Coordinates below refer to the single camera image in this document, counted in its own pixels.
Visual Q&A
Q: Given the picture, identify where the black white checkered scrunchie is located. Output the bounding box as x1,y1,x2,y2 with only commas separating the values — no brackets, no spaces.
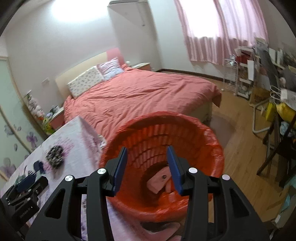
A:
46,145,64,169

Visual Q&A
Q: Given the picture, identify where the pink trash in basket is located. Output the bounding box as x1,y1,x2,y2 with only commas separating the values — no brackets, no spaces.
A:
147,166,172,194

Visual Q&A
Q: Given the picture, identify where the red mesh trash basket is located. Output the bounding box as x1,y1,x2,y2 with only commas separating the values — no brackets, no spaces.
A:
99,111,225,222

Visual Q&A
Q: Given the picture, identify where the floral glass wardrobe door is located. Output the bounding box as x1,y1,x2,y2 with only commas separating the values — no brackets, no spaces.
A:
1,57,45,181

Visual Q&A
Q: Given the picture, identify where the plush toy bouquet stack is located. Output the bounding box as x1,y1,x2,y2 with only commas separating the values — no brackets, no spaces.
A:
24,90,55,136

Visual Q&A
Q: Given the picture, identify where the left pink nightstand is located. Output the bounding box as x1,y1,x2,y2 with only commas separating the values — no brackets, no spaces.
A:
46,105,65,130

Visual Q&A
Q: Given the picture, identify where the pink nightstand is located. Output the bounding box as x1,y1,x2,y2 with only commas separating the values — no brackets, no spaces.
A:
46,105,65,130
131,62,151,71

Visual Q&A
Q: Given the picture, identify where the bed with coral duvet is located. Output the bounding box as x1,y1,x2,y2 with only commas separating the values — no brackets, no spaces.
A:
55,48,222,140

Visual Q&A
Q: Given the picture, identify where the white floral pillow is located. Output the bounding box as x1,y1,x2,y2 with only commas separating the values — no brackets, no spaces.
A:
67,66,104,99

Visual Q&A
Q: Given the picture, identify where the striped pink pillow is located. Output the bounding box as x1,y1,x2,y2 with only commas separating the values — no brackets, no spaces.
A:
97,57,124,80

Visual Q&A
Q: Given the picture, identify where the dark wooden chair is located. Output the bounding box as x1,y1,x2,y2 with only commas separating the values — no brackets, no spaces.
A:
256,114,295,188

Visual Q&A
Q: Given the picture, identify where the far pink nightstand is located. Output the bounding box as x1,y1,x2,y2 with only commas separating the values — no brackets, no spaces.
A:
131,62,151,71

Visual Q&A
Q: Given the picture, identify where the cluttered desk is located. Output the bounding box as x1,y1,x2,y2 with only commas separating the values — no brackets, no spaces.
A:
235,39,284,135

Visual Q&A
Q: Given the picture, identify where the pink striped curtain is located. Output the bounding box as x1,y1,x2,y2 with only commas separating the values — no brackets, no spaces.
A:
175,0,268,65

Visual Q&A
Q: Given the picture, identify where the white wire rack shelf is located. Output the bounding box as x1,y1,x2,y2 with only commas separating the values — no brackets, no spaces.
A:
221,59,239,96

